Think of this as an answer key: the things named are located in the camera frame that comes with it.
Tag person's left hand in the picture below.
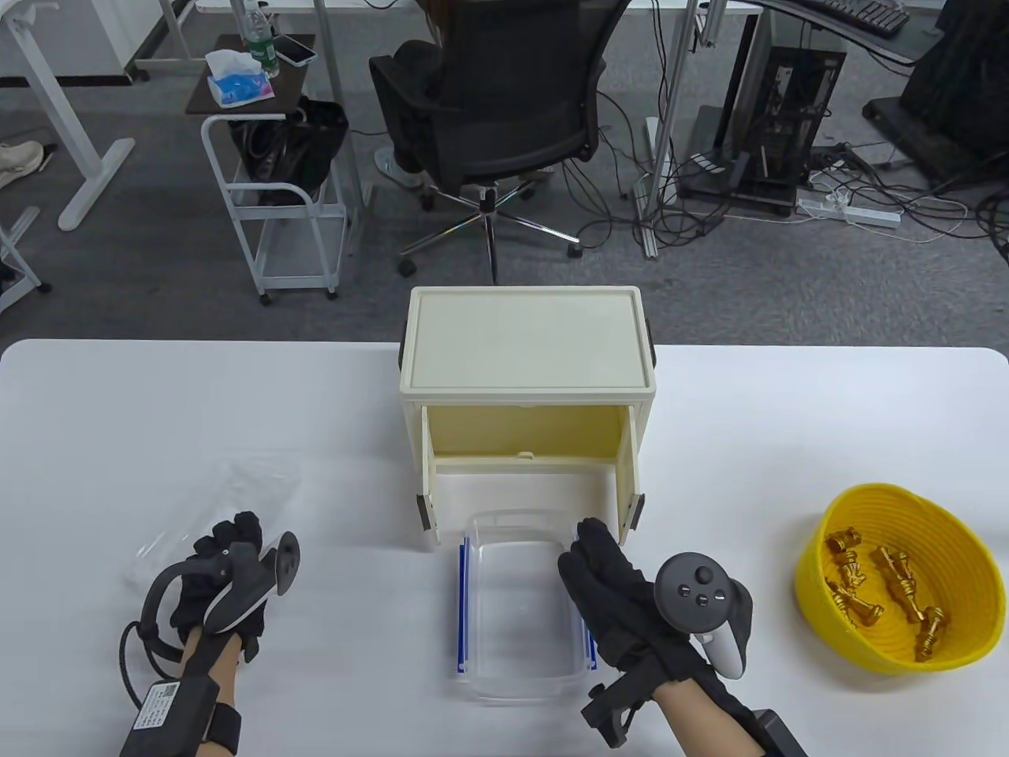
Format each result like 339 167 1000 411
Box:
169 511 277 665

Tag person's right hand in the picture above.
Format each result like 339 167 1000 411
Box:
557 516 754 688

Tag clear lid with blue label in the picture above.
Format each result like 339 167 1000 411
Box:
122 461 304 588

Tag clear plastic box blue clips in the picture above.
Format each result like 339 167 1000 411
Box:
451 509 604 705

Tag cream plastic cabinet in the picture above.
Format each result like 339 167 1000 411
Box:
398 285 657 553

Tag pile of gold chess pieces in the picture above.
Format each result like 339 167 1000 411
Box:
824 528 951 663

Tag yellow woven basket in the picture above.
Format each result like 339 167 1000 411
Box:
795 483 996 677

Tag person's right forearm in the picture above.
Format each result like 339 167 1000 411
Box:
658 674 758 757

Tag person's left forearm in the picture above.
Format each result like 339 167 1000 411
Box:
169 631 241 757

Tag grey and white handheld controller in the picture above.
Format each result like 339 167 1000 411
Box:
654 552 754 681
140 530 302 636

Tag black battery pack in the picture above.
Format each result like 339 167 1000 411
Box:
118 678 222 757
749 708 809 757

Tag white desk leg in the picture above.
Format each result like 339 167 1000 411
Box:
0 0 136 232

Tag black bag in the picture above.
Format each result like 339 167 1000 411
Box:
230 96 350 207

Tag white power strip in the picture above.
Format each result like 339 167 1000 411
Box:
796 197 903 229

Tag blue tissue pack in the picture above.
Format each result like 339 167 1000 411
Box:
205 49 277 108

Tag brown side table top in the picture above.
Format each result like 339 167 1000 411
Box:
185 33 318 117

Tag green water bottle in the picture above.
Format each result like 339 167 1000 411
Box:
240 0 281 78

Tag grey desk leg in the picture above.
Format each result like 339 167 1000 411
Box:
312 0 371 257

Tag black office chair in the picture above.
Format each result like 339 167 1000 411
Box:
369 0 635 286

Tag black computer tower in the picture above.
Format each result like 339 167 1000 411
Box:
679 46 848 218

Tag dark curved desk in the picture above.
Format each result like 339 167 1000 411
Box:
761 0 939 76

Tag black keyboard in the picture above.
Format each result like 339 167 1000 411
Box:
816 0 911 36

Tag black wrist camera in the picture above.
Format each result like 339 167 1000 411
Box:
581 654 671 750

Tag black glove cable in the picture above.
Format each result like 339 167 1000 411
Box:
118 619 186 710

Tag black wrist strap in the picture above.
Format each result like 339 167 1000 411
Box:
207 704 243 755

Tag white wire cart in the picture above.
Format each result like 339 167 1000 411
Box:
200 110 349 307

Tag tangle of black cables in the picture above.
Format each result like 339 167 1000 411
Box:
575 0 1009 261

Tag white desk frame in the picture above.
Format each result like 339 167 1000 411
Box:
0 207 53 312

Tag aluminium post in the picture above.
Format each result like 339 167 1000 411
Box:
637 0 702 259

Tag white storage pedestal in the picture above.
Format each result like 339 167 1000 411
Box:
22 0 152 84

